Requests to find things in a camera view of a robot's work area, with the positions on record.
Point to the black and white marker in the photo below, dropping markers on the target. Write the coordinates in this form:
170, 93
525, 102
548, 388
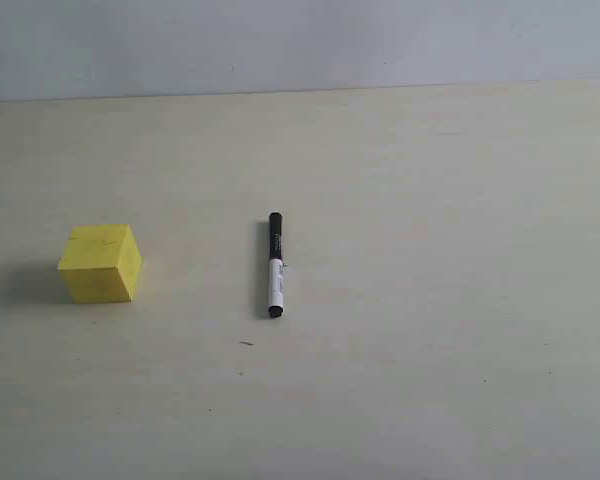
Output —
276, 266

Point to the yellow foam cube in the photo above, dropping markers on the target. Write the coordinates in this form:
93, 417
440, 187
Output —
101, 264

